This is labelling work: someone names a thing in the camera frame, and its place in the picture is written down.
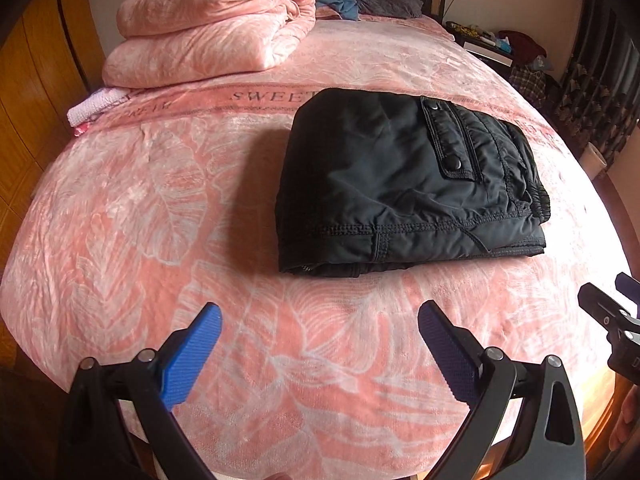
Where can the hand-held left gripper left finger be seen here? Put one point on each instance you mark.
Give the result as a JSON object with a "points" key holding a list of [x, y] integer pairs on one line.
{"points": [[192, 355]]}

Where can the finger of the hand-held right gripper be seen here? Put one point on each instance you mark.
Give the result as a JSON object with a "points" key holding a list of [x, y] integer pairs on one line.
{"points": [[631, 287], [602, 307]]}

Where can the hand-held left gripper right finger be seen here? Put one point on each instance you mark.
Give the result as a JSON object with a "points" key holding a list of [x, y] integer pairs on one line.
{"points": [[445, 350]]}

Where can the black jacket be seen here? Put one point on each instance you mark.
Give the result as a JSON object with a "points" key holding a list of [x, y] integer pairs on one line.
{"points": [[380, 175]]}

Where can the person's right hand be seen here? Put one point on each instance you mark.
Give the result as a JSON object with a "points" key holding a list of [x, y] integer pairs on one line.
{"points": [[627, 420]]}

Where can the pink leaf-print blanket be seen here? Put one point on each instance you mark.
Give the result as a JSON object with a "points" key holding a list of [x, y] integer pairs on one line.
{"points": [[150, 235]]}

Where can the plaid cloth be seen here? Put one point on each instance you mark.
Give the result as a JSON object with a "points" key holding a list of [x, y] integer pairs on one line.
{"points": [[530, 85]]}

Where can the dark patterned curtain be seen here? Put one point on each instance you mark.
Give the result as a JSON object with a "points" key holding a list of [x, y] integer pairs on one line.
{"points": [[600, 60]]}

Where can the light blue cap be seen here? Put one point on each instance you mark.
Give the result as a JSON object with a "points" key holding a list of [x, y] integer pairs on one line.
{"points": [[541, 64]]}

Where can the dark red cloth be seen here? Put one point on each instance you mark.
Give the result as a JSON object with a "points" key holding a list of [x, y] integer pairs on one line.
{"points": [[525, 42]]}

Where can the pink and white towel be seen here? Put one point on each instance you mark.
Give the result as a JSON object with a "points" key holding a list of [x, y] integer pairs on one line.
{"points": [[95, 105]]}

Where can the bedside nightstand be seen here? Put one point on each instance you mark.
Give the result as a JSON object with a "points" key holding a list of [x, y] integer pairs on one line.
{"points": [[492, 55]]}

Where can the yellow and black object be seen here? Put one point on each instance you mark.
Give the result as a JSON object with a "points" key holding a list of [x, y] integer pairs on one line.
{"points": [[467, 31]]}

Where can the wooden wardrobe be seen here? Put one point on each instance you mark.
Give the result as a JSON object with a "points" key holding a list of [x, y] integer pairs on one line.
{"points": [[35, 85]]}

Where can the folded pink quilt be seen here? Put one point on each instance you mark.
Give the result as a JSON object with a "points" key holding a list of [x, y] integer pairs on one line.
{"points": [[210, 25]]}

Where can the blue cloth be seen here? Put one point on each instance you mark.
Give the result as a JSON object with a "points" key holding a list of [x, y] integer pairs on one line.
{"points": [[340, 2]]}

